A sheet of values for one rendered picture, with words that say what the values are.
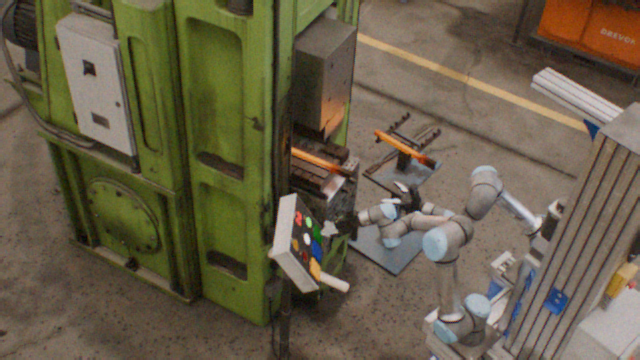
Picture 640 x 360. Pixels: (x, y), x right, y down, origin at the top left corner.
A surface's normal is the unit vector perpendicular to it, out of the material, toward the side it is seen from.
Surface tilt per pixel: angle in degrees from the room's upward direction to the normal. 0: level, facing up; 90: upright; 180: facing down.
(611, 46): 90
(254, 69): 89
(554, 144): 0
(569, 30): 90
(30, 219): 0
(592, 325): 0
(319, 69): 90
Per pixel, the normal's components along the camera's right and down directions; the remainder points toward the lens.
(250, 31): -0.48, 0.59
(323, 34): 0.06, -0.71
